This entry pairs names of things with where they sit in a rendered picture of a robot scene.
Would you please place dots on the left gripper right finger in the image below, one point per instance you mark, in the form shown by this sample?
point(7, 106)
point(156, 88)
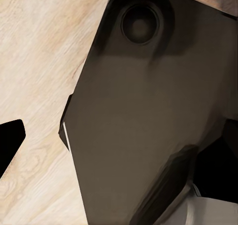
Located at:
point(230, 135)

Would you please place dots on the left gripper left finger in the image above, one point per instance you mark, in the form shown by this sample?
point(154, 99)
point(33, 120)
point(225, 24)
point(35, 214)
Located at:
point(12, 135)

